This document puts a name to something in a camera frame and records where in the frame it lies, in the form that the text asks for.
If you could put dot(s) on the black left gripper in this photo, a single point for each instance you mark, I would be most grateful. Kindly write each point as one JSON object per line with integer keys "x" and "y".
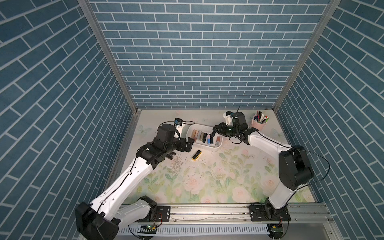
{"x": 182, "y": 147}

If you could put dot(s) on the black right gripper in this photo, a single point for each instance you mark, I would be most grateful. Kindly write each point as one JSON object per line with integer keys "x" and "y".
{"x": 221, "y": 128}

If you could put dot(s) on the beige lip gloss tube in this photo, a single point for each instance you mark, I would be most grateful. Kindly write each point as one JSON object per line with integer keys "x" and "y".
{"x": 194, "y": 134}

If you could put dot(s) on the red lip gloss tube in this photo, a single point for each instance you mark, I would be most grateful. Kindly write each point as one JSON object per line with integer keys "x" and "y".
{"x": 218, "y": 141}

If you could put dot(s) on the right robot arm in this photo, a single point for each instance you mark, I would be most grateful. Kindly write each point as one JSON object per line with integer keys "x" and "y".
{"x": 294, "y": 166}

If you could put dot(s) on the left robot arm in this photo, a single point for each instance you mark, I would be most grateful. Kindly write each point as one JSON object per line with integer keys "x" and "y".
{"x": 100, "y": 219}

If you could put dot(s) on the white storage box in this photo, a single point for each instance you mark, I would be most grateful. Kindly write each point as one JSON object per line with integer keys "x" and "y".
{"x": 204, "y": 129}

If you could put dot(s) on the pink metal pen bucket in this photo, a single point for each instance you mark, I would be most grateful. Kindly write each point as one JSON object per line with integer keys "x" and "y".
{"x": 257, "y": 125}

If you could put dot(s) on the left green circuit board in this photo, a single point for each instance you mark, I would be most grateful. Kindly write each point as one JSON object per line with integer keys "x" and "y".
{"x": 152, "y": 230}

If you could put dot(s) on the green circuit board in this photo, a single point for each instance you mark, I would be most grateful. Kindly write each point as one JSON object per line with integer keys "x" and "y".
{"x": 152, "y": 230}
{"x": 275, "y": 231}

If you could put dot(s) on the right green circuit board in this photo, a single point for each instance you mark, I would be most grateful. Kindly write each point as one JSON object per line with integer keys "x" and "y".
{"x": 275, "y": 231}

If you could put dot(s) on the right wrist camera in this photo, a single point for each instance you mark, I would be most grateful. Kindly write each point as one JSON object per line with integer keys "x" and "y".
{"x": 228, "y": 118}

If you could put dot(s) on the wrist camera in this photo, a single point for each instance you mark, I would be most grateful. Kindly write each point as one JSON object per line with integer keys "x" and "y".
{"x": 228, "y": 118}
{"x": 179, "y": 125}

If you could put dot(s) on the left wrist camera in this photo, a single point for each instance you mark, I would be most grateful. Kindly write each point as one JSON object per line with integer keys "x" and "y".
{"x": 179, "y": 125}

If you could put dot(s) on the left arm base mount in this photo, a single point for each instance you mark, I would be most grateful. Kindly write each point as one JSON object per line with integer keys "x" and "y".
{"x": 160, "y": 214}

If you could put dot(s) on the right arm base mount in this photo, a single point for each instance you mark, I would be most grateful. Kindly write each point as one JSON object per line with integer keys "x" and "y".
{"x": 261, "y": 213}

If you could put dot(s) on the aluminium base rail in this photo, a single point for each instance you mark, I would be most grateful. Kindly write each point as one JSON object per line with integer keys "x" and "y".
{"x": 311, "y": 221}

